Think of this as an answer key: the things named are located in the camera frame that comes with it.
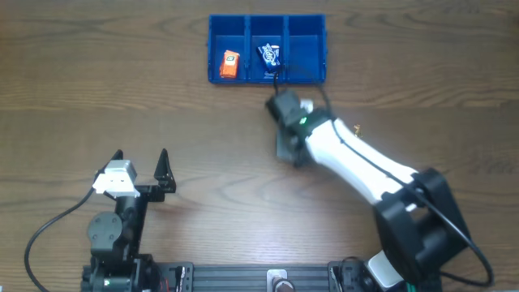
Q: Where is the blue tray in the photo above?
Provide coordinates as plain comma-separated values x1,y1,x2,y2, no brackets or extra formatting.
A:
207,13,328,85

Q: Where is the mounting rail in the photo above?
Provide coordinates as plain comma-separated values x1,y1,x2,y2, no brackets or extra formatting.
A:
80,262,443,292

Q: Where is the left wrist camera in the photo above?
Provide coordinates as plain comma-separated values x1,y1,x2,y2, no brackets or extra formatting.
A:
92,159,141,199

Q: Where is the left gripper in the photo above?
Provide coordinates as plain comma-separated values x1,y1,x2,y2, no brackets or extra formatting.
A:
104,148,178,203

